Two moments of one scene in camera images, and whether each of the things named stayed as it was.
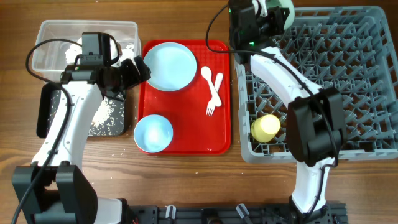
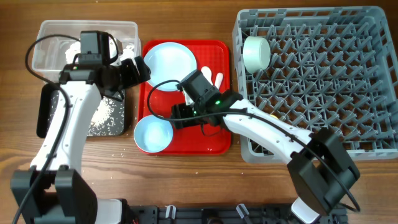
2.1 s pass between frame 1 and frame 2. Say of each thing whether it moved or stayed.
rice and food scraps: stayed
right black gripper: moved
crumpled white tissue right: stayed
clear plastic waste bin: stayed
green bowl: moved
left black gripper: stayed
